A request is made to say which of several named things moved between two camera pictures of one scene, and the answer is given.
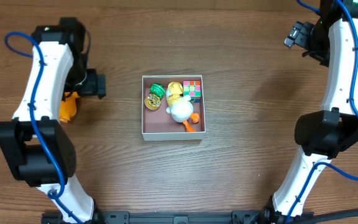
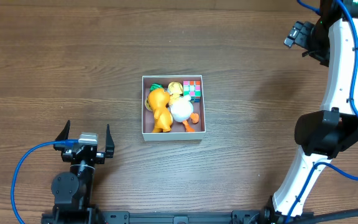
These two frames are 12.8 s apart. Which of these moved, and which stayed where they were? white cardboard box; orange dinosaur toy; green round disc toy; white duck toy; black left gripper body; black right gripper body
Moved: orange dinosaur toy; black left gripper body
Stayed: white cardboard box; black right gripper body; white duck toy; green round disc toy
